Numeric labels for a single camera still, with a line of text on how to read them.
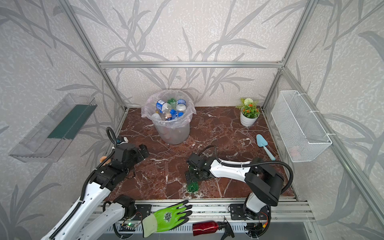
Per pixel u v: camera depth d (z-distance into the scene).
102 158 0.80
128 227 0.72
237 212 0.74
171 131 0.88
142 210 0.74
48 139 0.65
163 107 0.85
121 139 0.67
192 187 0.77
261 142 1.00
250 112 0.97
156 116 0.84
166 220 0.71
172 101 0.94
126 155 0.57
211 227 0.67
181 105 0.85
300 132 0.62
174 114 0.85
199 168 0.65
